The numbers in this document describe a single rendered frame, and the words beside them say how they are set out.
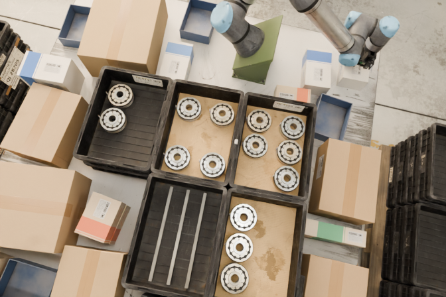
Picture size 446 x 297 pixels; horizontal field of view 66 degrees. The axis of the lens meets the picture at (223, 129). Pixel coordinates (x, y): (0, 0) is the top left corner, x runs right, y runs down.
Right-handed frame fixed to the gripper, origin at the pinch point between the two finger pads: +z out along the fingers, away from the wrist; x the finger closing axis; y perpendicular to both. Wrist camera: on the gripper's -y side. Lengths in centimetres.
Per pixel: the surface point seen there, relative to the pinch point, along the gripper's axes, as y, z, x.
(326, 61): 3.7, -2.7, -14.3
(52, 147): 73, -10, -119
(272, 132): 46, -7, -34
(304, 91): 20.8, -1.2, -22.4
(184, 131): 54, -7, -71
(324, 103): 21.0, 5.9, -10.4
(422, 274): 86, 38, 57
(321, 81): 14.7, -2.7, -15.5
